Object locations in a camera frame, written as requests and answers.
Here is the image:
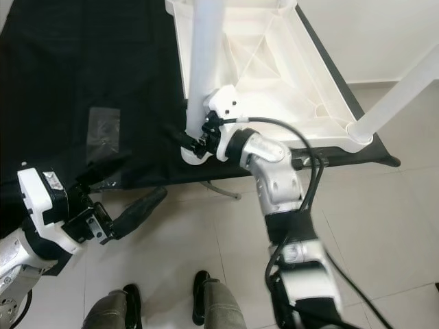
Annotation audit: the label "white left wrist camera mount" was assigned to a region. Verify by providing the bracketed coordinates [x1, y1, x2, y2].
[17, 168, 71, 256]

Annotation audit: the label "clear tape patch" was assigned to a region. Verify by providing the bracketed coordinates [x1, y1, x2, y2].
[292, 151, 328, 170]
[88, 105, 121, 167]

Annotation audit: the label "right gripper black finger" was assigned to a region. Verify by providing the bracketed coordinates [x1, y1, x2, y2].
[164, 123, 204, 156]

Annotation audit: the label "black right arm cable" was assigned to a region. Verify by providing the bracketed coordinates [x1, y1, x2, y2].
[219, 115, 395, 329]

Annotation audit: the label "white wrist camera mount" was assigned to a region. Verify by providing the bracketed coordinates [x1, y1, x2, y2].
[204, 86, 242, 163]
[17, 168, 71, 256]

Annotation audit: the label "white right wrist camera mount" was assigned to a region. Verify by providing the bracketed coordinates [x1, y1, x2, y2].
[204, 86, 242, 163]

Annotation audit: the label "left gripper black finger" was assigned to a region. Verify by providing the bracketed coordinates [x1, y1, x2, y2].
[75, 154, 132, 191]
[110, 186, 169, 241]

